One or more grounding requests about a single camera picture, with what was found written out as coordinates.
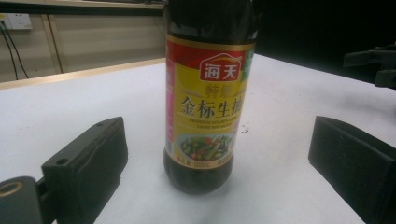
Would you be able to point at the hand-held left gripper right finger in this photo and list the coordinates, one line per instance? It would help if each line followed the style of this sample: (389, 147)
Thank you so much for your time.
(358, 165)

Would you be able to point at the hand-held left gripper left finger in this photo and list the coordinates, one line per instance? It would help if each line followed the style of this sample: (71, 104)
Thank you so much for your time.
(84, 168)

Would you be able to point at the dark soy sauce bottle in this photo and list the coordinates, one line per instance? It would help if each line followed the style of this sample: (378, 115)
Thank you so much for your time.
(205, 109)

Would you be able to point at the white wall socket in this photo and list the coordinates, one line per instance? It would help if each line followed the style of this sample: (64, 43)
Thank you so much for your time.
(18, 21)

